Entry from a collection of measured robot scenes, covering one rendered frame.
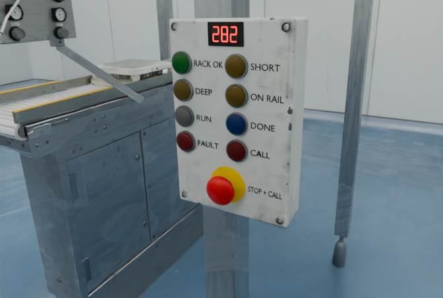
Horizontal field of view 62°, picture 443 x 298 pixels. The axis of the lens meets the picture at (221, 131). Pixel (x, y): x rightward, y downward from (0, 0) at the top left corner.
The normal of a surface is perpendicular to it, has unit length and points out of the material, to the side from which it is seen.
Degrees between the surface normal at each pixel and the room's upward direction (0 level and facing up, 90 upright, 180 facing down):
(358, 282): 0
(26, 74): 90
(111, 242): 90
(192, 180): 90
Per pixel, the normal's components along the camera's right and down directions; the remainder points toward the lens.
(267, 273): -0.02, -0.95
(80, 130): 0.87, 0.14
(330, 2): -0.49, 0.29
